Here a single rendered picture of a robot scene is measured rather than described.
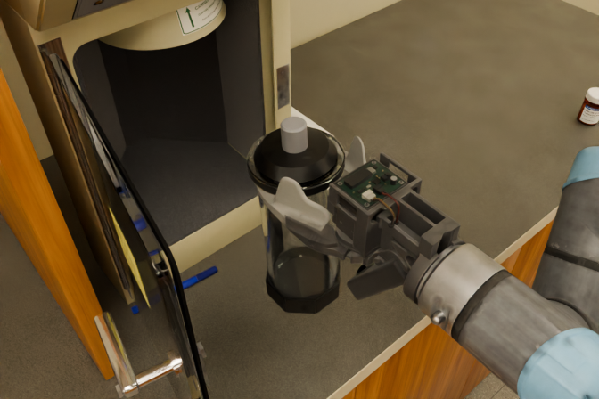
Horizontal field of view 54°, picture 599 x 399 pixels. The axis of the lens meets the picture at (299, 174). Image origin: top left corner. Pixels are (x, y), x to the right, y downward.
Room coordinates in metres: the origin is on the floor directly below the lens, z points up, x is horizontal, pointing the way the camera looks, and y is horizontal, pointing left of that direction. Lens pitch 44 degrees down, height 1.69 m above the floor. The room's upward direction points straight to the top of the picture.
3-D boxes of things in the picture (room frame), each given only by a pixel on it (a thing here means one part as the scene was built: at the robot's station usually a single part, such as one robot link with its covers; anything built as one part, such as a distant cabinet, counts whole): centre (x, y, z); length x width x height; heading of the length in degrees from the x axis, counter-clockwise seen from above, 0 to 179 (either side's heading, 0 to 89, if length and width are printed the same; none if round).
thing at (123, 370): (0.28, 0.15, 1.20); 0.10 x 0.05 x 0.03; 30
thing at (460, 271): (0.30, -0.14, 1.26); 0.08 x 0.05 x 0.08; 130
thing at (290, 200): (0.41, 0.01, 1.26); 0.09 x 0.03 x 0.06; 64
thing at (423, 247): (0.36, -0.09, 1.27); 0.12 x 0.08 x 0.09; 40
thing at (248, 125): (0.69, 0.21, 1.19); 0.26 x 0.24 x 0.35; 130
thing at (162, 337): (0.36, 0.16, 1.19); 0.30 x 0.01 x 0.40; 30
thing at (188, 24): (0.69, 0.18, 1.34); 0.18 x 0.18 x 0.05
